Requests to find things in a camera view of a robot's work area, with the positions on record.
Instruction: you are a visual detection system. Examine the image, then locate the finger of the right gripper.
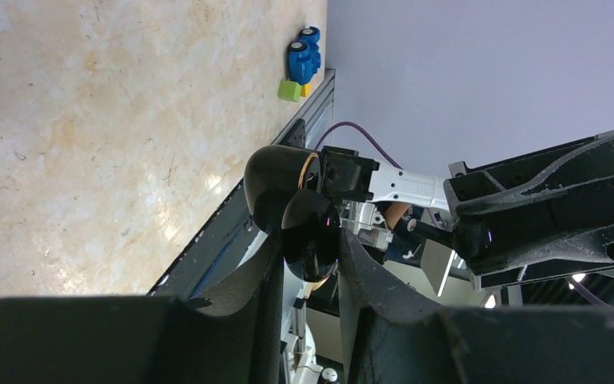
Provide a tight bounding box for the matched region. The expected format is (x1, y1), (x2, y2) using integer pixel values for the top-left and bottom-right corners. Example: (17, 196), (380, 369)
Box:
(465, 224), (614, 290)
(444, 131), (614, 218)

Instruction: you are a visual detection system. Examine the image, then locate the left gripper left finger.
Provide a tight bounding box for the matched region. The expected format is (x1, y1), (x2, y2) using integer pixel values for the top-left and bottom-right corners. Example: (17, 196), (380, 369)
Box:
(0, 234), (284, 383)

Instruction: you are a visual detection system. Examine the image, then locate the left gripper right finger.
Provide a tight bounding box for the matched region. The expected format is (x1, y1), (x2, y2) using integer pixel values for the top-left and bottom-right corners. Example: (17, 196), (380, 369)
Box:
(338, 230), (614, 383)

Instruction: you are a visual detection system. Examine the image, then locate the black earbud charging case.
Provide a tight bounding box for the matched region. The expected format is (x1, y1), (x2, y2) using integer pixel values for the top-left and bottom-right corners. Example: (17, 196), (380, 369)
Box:
(244, 145), (341, 283)

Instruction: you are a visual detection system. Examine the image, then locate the black earbud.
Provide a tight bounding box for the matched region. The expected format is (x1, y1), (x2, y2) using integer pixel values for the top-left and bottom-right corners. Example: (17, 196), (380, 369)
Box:
(409, 220), (493, 261)

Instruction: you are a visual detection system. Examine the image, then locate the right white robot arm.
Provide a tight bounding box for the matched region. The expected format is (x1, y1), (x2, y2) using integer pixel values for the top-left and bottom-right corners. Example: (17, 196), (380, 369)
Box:
(321, 131), (614, 290)

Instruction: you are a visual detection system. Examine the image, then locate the green cube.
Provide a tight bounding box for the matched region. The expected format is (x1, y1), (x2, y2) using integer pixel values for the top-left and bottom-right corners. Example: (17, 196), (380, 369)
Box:
(277, 80), (303, 102)

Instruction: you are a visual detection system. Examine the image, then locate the yellow cube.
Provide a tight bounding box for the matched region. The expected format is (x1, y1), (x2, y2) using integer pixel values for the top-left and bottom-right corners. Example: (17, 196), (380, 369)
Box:
(300, 83), (311, 98)

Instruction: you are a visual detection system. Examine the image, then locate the blue toy car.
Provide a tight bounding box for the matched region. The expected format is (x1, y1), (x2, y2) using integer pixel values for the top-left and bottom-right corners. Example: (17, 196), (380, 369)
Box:
(287, 26), (321, 86)

